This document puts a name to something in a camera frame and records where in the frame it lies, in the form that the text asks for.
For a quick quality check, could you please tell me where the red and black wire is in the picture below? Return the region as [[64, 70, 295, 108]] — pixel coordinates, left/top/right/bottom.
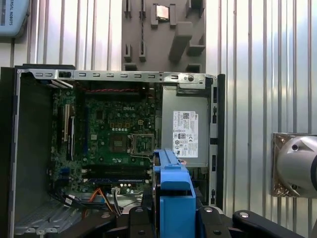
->
[[74, 81, 141, 94]]

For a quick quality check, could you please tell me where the hard disk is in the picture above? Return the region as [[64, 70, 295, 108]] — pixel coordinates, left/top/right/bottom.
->
[[151, 148, 206, 238]]

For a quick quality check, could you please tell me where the grey parts rack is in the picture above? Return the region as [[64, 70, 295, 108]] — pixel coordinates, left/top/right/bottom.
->
[[121, 0, 207, 74]]

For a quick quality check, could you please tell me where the black RAM slot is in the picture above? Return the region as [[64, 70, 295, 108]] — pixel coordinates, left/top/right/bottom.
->
[[84, 165, 152, 176]]

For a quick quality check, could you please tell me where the black wire bundle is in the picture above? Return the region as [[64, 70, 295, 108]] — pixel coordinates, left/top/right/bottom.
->
[[47, 188, 124, 216]]

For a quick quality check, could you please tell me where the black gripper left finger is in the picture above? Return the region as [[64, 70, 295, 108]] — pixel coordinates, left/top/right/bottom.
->
[[84, 205, 155, 238]]

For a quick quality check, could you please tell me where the pale blue teach pendant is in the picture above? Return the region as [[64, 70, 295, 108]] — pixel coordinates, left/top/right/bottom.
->
[[0, 0, 32, 39]]

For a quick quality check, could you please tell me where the black open PC case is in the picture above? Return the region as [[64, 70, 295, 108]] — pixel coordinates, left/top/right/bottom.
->
[[0, 63, 226, 238]]

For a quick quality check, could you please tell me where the RAM stick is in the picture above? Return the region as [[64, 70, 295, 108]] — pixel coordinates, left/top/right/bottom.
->
[[88, 177, 147, 184], [140, 0, 147, 55]]

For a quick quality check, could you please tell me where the grey power supply unit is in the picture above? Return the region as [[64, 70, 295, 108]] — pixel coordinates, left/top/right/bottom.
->
[[160, 83, 211, 169]]

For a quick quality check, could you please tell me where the white expansion slot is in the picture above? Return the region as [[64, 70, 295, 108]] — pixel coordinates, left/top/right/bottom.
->
[[64, 103, 69, 141]]

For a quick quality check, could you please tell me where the grey metal disk bay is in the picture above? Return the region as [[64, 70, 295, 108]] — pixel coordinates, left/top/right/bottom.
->
[[13, 198, 105, 236]]

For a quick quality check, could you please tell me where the silver CPU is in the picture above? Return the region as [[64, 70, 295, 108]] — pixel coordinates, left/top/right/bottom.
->
[[155, 4, 170, 21]]

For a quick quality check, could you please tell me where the orange wire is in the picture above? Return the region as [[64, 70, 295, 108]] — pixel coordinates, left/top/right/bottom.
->
[[89, 187, 112, 211]]

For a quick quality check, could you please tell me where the green Dell motherboard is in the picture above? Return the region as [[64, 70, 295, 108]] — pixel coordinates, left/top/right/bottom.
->
[[51, 88, 161, 196]]

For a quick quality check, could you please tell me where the CPU socket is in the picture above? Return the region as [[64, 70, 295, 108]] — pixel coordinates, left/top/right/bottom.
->
[[126, 133, 156, 156]]

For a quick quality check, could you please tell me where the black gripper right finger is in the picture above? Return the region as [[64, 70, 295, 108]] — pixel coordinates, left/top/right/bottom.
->
[[197, 205, 307, 238]]

